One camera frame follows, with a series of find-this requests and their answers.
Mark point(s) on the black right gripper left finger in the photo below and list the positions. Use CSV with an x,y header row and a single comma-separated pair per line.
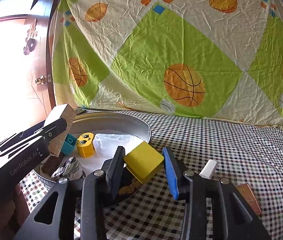
x,y
54,216

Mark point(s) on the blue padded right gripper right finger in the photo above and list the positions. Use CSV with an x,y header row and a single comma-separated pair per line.
x,y
232,216

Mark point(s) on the dark pouch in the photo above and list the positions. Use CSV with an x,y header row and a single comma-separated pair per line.
x,y
70,169

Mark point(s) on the yellow car toy block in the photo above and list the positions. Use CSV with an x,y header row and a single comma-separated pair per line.
x,y
85,145

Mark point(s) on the clear plastic case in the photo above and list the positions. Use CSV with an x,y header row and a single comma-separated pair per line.
x,y
107,144

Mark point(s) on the teal bear toy block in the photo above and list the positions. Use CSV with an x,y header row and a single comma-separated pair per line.
x,y
69,144

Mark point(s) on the yellow toy cube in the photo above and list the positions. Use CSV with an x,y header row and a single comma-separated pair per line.
x,y
144,162

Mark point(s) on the white cork rectangular box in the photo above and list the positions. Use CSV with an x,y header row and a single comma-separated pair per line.
x,y
57,126

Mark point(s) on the brown wooden brush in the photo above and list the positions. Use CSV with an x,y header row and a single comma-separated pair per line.
x,y
51,164

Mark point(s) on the rose gold lighter case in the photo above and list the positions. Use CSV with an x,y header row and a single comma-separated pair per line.
x,y
246,191

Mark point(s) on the white usb charger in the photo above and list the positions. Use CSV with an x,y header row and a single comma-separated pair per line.
x,y
209,169

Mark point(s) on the black round cookie tin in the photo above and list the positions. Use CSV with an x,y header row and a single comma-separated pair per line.
x,y
106,123

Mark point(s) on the checkered tablecloth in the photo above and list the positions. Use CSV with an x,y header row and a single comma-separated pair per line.
x,y
245,154

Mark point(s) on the brass door knob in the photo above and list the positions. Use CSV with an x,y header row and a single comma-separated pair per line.
x,y
40,80

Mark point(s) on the brown wooden door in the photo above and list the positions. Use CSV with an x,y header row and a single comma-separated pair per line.
x,y
24,56

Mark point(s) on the green basketball pattern sheet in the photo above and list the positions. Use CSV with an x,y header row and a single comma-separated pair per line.
x,y
215,59

